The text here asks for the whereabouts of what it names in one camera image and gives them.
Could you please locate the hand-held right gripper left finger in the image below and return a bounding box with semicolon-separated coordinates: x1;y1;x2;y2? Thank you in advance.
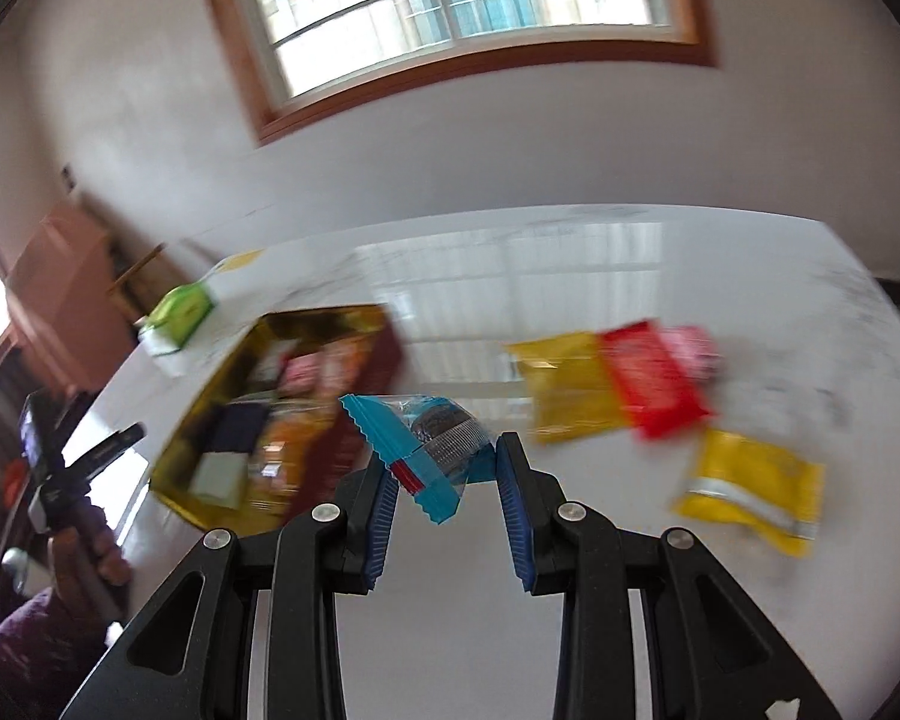
60;456;402;720

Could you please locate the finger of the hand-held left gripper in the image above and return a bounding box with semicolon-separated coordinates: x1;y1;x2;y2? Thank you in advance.
60;422;148;485

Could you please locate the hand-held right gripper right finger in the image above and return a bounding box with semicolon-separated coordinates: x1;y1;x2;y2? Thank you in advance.
495;433;842;720

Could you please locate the blue snack packet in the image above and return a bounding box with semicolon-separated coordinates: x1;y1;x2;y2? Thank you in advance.
340;393;497;527

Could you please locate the grey-blue snack packet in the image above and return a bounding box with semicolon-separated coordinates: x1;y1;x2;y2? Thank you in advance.
190;452;250;509

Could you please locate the clear bag of peanuts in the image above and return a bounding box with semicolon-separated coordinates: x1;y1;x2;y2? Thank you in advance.
253;396;350;515

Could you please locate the navy snack packet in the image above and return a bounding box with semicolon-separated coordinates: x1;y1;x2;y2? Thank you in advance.
204;400;272;460

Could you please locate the large gold foil packet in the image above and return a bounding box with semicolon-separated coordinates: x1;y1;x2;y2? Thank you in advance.
505;331;632;445

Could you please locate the red tin box gold inside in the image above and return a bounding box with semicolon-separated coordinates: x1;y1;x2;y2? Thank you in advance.
148;303;406;535

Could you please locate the clear biscuit packet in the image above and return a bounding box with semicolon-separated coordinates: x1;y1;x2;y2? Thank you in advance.
321;336;380;395

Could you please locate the pink candy packet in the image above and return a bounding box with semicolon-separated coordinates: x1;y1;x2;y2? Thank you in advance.
280;355;325;392
664;325;722;382

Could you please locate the red snack packet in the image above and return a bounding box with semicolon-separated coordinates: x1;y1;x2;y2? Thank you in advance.
598;319;715;441

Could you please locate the gold zip pouch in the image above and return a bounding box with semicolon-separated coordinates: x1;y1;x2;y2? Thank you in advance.
670;427;827;559

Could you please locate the person's left forearm purple sleeve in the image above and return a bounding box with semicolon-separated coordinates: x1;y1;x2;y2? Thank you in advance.
0;585;125;720

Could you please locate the person's left hand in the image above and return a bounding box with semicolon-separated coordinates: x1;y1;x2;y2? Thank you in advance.
49;502;133;616

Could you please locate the green tissue pack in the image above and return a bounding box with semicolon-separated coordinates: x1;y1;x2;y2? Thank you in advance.
136;280;220;359

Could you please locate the salmon cloth covered furniture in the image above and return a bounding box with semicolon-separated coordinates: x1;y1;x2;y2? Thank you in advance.
4;206;137;392

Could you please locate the light wooden chair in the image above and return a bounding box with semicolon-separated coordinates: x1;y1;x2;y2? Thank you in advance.
107;240;167;317

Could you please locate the wooden framed barred window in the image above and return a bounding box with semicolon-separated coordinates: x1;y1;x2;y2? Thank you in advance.
193;0;721;147

